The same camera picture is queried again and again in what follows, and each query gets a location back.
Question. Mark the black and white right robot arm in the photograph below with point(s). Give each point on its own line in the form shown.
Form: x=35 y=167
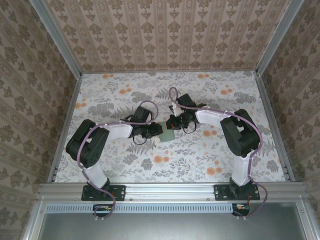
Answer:
x=240 y=140

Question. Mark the green leather card holder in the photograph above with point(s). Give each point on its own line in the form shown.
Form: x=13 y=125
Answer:
x=167 y=136

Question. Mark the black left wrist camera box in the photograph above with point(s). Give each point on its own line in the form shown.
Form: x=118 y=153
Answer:
x=142 y=114

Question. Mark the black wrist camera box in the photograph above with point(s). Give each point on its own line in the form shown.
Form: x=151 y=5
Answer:
x=186 y=100
x=142 y=114

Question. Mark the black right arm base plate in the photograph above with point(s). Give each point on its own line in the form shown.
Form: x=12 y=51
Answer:
x=220 y=192

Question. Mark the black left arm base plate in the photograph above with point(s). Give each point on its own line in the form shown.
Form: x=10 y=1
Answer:
x=120 y=192

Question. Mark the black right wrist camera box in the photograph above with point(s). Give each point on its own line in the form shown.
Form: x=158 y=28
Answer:
x=186 y=100

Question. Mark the grey sheet metal panel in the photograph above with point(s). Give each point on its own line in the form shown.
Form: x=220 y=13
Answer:
x=170 y=227

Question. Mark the thin aluminium frame rail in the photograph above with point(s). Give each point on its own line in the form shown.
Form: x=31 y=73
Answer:
x=170 y=72

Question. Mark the aluminium frame post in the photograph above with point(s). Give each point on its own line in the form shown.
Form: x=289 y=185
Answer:
x=277 y=37
x=57 y=40

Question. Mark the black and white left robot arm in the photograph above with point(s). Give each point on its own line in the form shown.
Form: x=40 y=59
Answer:
x=85 y=147

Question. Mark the wide aluminium extrusion beam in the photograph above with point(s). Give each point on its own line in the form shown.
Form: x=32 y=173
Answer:
x=170 y=191

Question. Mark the white right camera mount bracket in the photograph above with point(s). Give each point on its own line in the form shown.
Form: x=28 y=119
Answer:
x=176 y=109

